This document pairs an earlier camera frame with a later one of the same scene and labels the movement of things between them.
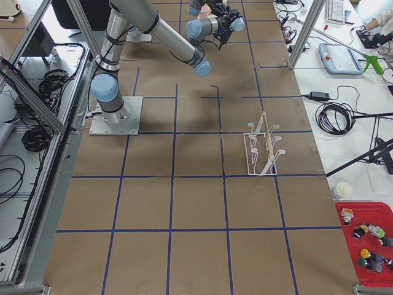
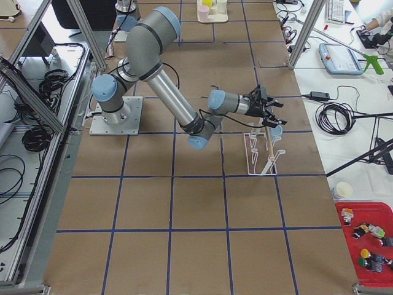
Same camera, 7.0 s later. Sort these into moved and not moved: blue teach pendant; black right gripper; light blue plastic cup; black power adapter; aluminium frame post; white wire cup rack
Moved: black right gripper; light blue plastic cup
Not moved: blue teach pendant; aluminium frame post; black power adapter; white wire cup rack
